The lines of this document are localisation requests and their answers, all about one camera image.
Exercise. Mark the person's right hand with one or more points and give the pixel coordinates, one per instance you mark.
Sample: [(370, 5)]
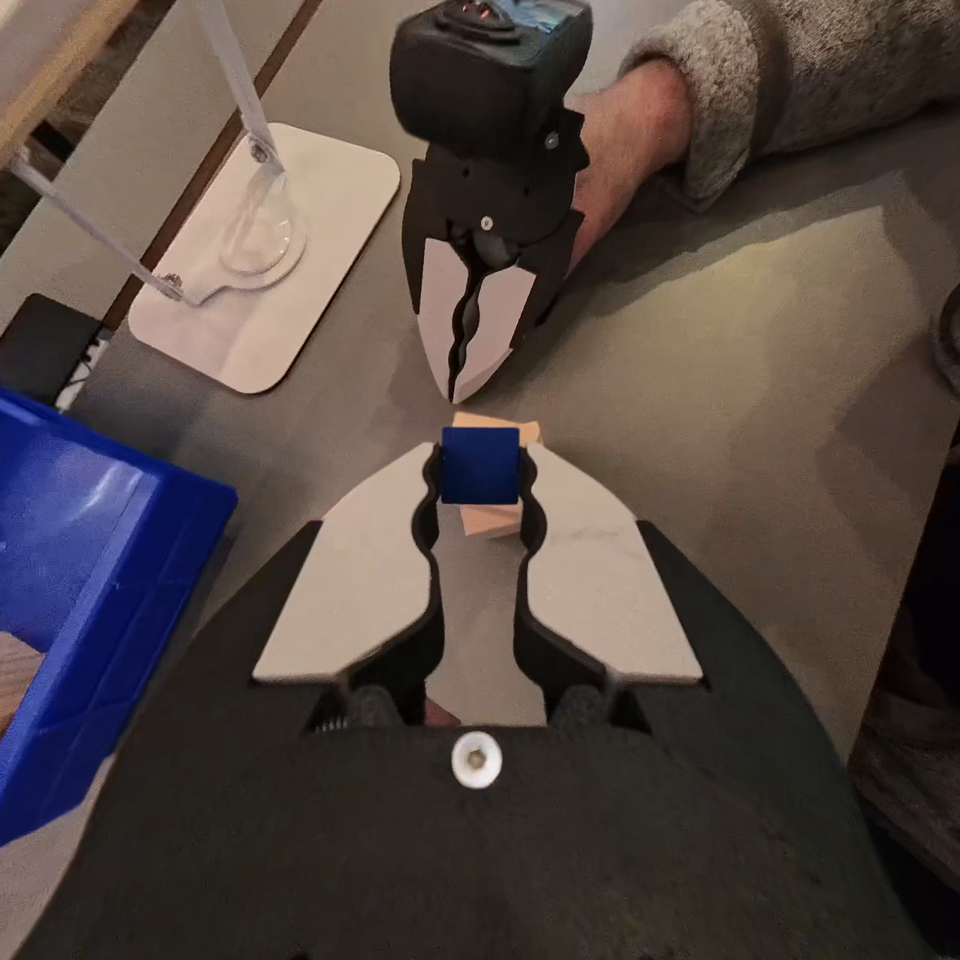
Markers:
[(630, 127)]

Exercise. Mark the blue plastic bin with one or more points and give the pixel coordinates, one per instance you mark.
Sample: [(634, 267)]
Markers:
[(90, 525)]

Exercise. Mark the small blue wooden cube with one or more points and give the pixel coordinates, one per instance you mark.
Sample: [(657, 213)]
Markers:
[(480, 465)]

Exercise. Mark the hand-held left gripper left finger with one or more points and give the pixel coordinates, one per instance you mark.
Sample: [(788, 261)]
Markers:
[(352, 592)]

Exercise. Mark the person's right forearm grey sleeve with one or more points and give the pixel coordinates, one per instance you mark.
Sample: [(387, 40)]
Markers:
[(825, 67)]

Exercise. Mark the light wooden board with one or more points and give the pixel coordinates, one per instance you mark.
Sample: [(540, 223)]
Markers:
[(52, 67)]

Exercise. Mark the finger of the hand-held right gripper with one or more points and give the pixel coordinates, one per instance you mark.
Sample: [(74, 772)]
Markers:
[(502, 322), (439, 300)]

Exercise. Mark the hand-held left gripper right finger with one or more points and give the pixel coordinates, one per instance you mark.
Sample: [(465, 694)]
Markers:
[(607, 600)]

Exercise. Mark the black flat device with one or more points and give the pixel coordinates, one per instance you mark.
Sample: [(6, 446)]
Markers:
[(45, 345)]

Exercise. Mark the large plain wooden cube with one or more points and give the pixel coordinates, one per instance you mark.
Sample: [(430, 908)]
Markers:
[(19, 682), (491, 521)]

